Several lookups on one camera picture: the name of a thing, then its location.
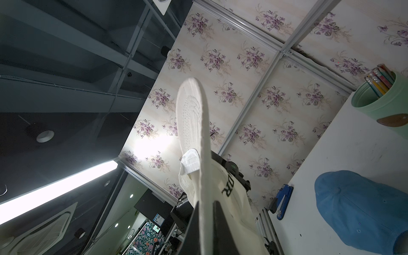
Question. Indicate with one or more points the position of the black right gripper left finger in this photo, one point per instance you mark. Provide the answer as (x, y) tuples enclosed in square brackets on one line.
[(191, 243)]

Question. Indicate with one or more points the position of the aluminium mounting rail frame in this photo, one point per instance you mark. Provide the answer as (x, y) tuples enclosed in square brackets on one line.
[(267, 231)]

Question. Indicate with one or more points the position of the bundle of coloured pencils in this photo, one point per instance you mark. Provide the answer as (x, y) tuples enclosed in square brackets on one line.
[(380, 80)]

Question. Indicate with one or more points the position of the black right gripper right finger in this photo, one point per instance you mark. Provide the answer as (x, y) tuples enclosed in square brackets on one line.
[(223, 243)]

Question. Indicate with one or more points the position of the light blue baseball cap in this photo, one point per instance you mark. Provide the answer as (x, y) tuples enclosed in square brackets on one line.
[(364, 214)]

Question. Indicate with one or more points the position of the blue stapler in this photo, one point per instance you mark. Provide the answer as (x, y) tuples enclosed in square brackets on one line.
[(281, 201)]

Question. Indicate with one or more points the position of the mint green pencil cup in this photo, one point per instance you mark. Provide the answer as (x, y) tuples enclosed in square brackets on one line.
[(390, 110)]

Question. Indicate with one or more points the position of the beige baseball cap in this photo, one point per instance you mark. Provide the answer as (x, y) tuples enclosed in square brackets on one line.
[(205, 181)]

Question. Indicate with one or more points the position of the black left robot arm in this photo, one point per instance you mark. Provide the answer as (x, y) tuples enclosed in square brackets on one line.
[(182, 212)]

